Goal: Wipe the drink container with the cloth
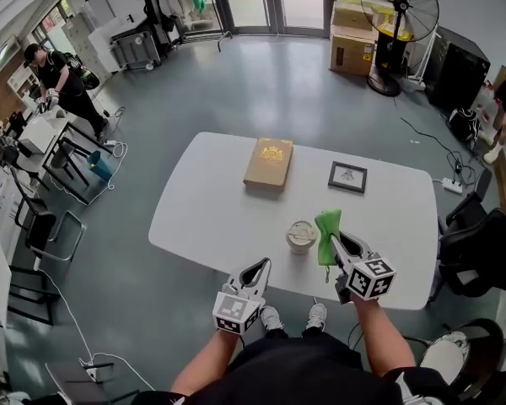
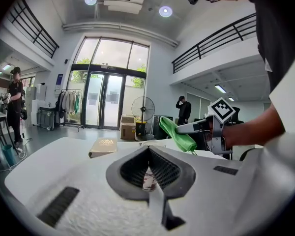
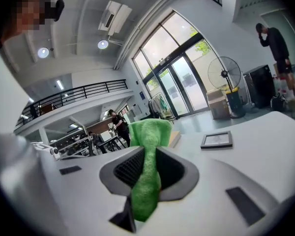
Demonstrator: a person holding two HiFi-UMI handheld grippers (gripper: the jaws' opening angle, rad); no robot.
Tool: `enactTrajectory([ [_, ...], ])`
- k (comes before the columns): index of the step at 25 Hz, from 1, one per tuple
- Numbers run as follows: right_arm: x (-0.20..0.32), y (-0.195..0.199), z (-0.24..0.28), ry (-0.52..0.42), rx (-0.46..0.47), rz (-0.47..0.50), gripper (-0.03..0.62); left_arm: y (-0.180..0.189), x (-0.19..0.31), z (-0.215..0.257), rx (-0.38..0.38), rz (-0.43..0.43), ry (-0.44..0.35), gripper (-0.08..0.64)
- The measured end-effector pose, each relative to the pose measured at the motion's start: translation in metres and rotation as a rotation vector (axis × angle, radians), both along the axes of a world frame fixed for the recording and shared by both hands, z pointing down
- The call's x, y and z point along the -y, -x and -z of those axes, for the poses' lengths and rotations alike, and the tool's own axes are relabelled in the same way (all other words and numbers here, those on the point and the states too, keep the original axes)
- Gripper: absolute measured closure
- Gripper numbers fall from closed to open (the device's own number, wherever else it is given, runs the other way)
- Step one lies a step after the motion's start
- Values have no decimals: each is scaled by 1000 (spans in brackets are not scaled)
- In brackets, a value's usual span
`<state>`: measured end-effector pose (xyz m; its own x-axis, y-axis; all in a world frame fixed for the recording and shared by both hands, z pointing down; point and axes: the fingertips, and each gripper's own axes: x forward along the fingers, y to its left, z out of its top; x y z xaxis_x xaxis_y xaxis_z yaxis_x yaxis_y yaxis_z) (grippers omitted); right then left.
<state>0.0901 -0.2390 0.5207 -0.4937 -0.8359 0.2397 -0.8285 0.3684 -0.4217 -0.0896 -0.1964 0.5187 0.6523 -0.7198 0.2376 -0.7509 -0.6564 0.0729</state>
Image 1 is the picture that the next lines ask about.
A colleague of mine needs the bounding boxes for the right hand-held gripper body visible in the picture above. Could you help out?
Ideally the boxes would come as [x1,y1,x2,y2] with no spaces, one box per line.
[334,255,397,305]

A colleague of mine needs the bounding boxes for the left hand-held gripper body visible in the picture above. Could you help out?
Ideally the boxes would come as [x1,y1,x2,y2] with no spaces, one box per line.
[212,283,266,335]

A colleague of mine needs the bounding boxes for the green cloth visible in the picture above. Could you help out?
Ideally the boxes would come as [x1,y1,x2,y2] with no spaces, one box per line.
[314,208,343,284]

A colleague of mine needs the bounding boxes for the paper cup with lid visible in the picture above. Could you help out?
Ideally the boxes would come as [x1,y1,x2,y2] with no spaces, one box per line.
[284,219,321,256]

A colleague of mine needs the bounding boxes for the person's right forearm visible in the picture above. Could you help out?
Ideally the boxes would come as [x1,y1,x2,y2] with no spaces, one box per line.
[353,295,417,379]

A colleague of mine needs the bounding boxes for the person's left forearm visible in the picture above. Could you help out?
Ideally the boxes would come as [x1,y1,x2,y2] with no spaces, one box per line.
[170,329,240,397]

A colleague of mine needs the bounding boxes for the person's left white shoe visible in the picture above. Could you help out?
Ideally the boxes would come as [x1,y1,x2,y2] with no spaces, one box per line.
[260,305,284,332]

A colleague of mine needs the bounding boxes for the person's white shoe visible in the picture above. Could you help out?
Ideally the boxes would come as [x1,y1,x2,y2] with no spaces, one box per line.
[260,305,284,332]
[305,302,328,332]

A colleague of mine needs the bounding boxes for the person's right white shoe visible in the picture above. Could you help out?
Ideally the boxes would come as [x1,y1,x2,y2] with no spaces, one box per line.
[305,302,328,332]

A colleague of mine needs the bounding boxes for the person's black clothing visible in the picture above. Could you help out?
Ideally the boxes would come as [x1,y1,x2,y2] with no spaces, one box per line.
[130,327,460,405]

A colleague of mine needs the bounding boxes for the white seat cushion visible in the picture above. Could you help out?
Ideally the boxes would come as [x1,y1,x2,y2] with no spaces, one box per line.
[419,331,471,381]

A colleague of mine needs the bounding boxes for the black office chair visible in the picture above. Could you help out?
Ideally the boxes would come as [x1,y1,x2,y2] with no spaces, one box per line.
[438,166,506,299]

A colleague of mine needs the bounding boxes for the brown hardcover book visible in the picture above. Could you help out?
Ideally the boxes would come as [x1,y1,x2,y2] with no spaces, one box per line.
[242,137,295,194]

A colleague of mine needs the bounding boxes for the dark wicker chair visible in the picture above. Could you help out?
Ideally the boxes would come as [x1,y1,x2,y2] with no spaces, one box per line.
[404,318,505,400]

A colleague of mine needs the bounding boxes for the black backpack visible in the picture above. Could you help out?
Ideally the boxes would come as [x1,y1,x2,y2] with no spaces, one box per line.
[449,107,484,143]

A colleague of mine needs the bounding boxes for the dark grey stool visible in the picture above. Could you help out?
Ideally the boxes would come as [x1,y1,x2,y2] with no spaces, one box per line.
[46,359,140,405]

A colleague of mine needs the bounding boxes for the teal waste bin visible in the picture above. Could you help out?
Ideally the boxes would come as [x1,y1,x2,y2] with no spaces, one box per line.
[86,149,115,183]

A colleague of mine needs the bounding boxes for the large cardboard box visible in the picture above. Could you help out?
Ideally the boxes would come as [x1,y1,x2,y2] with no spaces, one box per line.
[329,27,379,78]

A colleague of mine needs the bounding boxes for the black bin yellow lid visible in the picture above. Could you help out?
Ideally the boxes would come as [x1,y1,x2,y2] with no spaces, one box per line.
[374,23,410,73]

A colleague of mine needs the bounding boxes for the black cabinet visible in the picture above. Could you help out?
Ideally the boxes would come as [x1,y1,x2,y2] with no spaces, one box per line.
[423,25,492,113]

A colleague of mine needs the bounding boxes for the white folding rack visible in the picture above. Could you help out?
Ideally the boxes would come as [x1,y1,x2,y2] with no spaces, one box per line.
[412,30,442,88]

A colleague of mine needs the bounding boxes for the black cantilever chair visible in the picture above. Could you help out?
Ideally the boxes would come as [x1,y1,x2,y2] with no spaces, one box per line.
[10,175,88,263]

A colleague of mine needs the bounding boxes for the black stool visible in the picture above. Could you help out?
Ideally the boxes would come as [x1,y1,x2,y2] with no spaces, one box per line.
[50,139,89,187]

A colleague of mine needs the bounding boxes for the white desk black legs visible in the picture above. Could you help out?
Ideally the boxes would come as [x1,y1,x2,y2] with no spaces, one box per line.
[14,111,115,206]

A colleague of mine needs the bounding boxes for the small cardboard box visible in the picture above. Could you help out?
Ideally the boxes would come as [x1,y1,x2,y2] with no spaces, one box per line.
[331,0,380,37]

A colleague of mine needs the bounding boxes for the white box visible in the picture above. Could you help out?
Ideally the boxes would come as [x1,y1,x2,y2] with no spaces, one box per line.
[19,116,68,155]

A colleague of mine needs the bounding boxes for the black standing fan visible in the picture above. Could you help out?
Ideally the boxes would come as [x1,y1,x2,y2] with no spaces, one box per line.
[359,0,441,98]

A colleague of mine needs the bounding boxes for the grey cart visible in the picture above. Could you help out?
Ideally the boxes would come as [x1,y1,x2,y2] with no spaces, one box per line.
[111,19,161,71]

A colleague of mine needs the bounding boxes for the white locker cabinet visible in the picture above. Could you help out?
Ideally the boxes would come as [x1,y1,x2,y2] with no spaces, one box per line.
[61,0,115,84]

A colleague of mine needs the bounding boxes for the black picture frame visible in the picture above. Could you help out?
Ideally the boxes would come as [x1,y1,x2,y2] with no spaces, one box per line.
[327,160,369,195]

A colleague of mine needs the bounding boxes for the black floor cable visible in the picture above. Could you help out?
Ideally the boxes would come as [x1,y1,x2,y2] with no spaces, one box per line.
[400,116,486,185]

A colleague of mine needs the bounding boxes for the white cable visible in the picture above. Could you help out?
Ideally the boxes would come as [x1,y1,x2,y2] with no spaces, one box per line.
[90,141,128,204]
[37,267,157,392]

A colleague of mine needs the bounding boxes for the black frame stand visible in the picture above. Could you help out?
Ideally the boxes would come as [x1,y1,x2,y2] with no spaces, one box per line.
[8,263,62,327]

